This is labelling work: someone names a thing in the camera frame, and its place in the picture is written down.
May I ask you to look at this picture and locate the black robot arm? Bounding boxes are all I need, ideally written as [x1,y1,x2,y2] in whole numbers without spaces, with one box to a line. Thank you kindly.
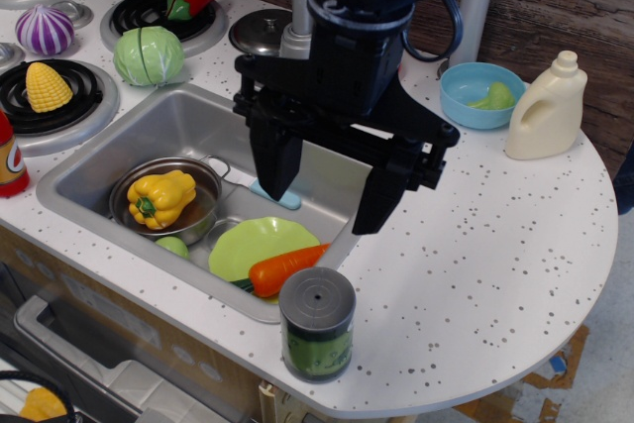
[234,0,463,235]

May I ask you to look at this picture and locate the white support pole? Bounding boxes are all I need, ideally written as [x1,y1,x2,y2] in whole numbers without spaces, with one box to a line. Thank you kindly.
[451,0,490,64]

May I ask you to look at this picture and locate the green toy can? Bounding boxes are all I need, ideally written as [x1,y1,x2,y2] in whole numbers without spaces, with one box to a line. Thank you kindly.
[278,266,356,382]

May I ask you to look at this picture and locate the red toy ketchup bottle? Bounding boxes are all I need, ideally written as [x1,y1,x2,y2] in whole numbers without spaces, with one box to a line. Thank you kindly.
[0,112,30,197]

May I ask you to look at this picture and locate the black cable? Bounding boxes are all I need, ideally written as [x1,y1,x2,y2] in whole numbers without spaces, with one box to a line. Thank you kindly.
[401,0,465,64]

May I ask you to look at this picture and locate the green toy cabbage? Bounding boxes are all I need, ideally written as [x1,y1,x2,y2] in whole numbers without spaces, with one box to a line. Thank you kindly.
[113,27,184,86]

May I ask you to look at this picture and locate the metal pot lid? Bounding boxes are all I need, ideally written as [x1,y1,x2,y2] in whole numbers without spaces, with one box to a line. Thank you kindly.
[229,8,292,56]

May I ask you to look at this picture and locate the orange toy carrot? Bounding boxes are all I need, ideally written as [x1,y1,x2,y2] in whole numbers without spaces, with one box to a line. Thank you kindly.
[232,244,330,298]

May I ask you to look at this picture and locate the stainless steel sink basin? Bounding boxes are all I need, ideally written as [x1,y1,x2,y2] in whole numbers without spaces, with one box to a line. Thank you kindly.
[37,84,370,324]

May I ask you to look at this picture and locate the purple toy onion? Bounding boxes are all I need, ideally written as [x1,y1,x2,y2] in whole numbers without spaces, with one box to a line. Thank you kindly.
[15,5,75,55]

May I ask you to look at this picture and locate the front left stove burner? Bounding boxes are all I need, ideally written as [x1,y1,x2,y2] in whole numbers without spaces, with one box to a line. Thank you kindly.
[1,59,119,157]

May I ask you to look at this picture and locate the green toy vegetable piece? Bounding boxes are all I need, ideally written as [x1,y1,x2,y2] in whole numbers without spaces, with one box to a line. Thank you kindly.
[468,81,516,110]

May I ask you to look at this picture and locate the back right stove burner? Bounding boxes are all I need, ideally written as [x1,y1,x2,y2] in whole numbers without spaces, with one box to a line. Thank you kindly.
[100,0,229,57]

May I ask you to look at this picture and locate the cream plastic detergent bottle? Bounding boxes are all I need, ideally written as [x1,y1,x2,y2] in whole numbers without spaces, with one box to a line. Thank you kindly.
[505,51,587,160]

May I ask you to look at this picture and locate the grey stove knob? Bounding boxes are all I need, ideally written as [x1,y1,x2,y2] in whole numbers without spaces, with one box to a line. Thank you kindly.
[52,0,94,30]
[0,43,25,73]

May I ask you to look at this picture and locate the small green toy ball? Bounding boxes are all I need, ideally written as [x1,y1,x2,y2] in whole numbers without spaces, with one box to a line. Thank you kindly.
[155,236,190,260]

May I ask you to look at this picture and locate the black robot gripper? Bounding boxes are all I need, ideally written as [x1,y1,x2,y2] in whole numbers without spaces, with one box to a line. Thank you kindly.
[234,26,460,236]

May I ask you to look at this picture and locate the light green plastic plate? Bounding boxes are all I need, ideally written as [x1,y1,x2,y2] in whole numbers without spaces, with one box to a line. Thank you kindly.
[208,217,327,283]

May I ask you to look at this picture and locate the oven door handle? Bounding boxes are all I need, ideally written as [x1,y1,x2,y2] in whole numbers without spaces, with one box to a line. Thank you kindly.
[13,295,169,422]

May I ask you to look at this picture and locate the light blue plastic bowl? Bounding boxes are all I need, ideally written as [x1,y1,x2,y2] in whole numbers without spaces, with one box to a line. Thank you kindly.
[440,62,527,130]

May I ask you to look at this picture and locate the light blue sponge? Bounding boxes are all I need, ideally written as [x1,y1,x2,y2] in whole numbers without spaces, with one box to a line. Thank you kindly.
[248,179,301,210]

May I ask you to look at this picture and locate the yellow toy corn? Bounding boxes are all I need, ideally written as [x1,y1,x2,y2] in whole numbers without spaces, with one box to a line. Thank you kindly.
[26,62,73,114]

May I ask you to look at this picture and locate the small metal pot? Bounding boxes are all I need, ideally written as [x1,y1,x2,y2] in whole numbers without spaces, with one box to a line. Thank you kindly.
[109,157,222,245]

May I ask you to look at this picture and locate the black wire basket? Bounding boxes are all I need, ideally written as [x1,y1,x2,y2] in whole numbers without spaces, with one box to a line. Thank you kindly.
[1,370,83,422]

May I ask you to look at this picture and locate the yellow toy bell pepper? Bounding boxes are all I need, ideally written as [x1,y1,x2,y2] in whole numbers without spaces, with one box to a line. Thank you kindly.
[127,169,196,231]

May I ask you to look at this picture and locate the grey toy faucet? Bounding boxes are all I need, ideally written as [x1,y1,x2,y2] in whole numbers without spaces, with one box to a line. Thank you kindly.
[278,0,319,61]

